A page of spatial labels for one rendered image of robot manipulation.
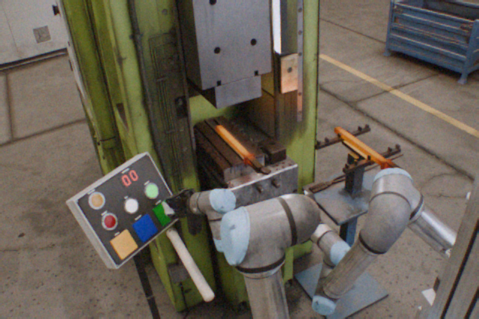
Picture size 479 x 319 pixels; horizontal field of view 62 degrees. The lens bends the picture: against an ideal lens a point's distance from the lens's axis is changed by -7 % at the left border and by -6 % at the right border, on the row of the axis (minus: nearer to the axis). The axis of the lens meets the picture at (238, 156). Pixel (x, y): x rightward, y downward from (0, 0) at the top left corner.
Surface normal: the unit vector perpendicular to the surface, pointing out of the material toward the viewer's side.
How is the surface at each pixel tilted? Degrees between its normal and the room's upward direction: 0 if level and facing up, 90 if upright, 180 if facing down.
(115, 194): 60
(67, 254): 0
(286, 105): 90
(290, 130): 90
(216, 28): 90
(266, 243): 67
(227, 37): 90
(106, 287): 0
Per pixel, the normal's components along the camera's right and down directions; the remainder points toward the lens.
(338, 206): -0.07, -0.83
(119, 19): 0.46, 0.48
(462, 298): -0.97, 0.18
